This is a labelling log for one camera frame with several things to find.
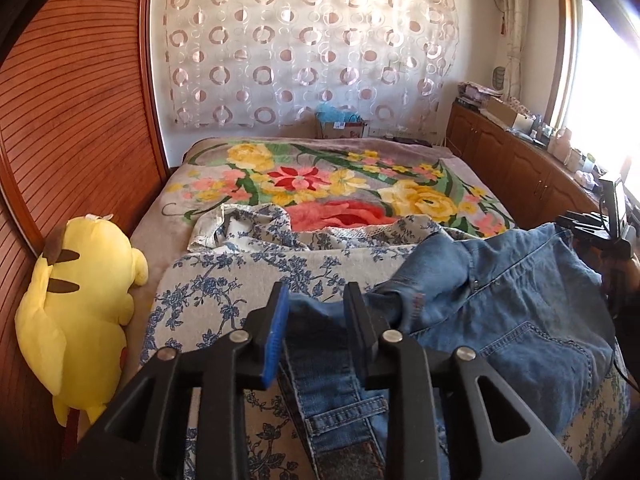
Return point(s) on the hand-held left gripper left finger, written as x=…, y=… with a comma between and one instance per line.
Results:
x=274, y=340

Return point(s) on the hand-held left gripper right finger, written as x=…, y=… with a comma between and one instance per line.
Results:
x=357, y=335

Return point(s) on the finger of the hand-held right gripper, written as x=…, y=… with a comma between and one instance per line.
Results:
x=582, y=221

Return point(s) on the blue denim pants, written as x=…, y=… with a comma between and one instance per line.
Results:
x=500, y=290

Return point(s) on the row of small containers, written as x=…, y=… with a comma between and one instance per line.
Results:
x=565, y=147

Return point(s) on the blue floral bed sheet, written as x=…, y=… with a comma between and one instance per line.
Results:
x=210, y=280

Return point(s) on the wooden cabinet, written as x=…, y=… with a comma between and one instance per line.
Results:
x=500, y=155

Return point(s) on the white box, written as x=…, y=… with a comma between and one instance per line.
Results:
x=522, y=122

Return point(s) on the window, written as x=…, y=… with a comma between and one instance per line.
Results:
x=600, y=85

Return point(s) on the brown cardboard box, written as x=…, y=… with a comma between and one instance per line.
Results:
x=500, y=109

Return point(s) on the stack of papers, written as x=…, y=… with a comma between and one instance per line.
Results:
x=477, y=95

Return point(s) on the dark striped hand fan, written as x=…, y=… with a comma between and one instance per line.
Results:
x=499, y=77

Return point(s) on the colourful flower blanket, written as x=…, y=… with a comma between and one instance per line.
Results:
x=310, y=175

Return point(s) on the yellow plush toy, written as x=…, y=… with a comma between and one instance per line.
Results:
x=80, y=310

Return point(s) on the floral side curtain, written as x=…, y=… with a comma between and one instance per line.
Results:
x=515, y=35

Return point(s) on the cardboard box with blue paper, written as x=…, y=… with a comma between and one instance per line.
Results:
x=342, y=127

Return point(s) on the circle-patterned sheer curtain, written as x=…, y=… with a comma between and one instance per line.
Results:
x=300, y=35

